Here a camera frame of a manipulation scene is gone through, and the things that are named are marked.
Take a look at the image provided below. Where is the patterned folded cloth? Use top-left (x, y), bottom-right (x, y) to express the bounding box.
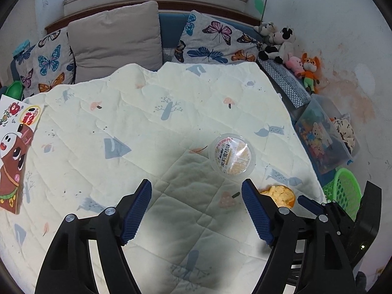
top-left (259, 60), bottom-right (311, 108)

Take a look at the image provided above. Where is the cartoon bear paper bag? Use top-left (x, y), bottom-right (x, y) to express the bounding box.
top-left (0, 95), bottom-right (44, 214)

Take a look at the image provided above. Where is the beige cushion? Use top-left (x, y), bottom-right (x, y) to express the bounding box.
top-left (67, 1), bottom-right (163, 83)

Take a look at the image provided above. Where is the pink pig plush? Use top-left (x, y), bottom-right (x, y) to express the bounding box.
top-left (285, 56), bottom-right (304, 78)

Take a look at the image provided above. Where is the butterfly pillow left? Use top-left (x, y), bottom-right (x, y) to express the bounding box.
top-left (16, 27), bottom-right (76, 98)

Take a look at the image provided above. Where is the green plastic basket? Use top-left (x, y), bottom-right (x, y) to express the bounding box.
top-left (322, 168), bottom-right (362, 221)

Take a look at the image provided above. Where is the butterfly pillow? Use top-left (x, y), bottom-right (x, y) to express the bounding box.
top-left (172, 11), bottom-right (261, 64)
top-left (16, 27), bottom-right (76, 98)

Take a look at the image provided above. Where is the grey plush toy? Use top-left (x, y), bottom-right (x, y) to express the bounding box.
top-left (253, 22), bottom-right (278, 40)

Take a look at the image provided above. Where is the cow plush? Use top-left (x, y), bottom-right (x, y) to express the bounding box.
top-left (258, 27), bottom-right (296, 64)

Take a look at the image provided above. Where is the blue sofa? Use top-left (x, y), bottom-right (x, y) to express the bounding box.
top-left (9, 12), bottom-right (307, 99)

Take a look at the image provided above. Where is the orange fox plush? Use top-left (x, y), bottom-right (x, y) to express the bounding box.
top-left (295, 52), bottom-right (320, 95)

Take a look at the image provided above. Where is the butterfly pillow right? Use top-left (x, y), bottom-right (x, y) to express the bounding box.
top-left (172, 11), bottom-right (261, 64)

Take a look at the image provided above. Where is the clear storage bin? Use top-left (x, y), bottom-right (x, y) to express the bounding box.
top-left (295, 94), bottom-right (360, 174)

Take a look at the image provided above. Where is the white quilted table cloth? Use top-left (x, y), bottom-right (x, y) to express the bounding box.
top-left (1, 62), bottom-right (324, 293)

